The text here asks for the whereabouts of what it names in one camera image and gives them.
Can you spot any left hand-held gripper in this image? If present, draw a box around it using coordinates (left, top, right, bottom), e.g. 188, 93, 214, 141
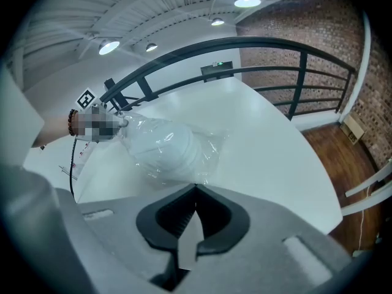
75, 87, 130, 143

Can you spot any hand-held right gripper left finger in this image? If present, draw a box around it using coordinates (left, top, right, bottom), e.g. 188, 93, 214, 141
78, 184, 196, 291

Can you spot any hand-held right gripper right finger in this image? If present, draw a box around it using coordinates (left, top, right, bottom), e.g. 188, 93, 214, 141
183, 184, 353, 294

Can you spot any clear plastic bag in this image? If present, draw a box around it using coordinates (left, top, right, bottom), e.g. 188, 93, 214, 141
118, 111, 231, 190

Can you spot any person's left forearm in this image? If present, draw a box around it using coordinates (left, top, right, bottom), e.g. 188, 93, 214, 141
31, 111, 79, 149

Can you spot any cardboard box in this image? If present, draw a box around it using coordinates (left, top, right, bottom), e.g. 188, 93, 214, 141
341, 112, 368, 146

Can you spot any black metal railing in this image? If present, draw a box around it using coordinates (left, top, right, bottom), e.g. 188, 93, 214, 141
99, 36, 358, 121

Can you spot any white vertical pipe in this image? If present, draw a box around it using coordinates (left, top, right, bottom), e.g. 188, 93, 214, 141
338, 10, 373, 124

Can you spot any dark beaded bracelet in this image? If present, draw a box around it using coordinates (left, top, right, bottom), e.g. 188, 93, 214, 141
67, 108, 80, 136

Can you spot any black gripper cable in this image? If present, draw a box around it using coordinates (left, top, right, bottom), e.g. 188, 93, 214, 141
69, 137, 78, 197

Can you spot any pale thin cable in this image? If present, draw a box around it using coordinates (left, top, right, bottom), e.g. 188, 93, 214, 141
355, 184, 373, 252

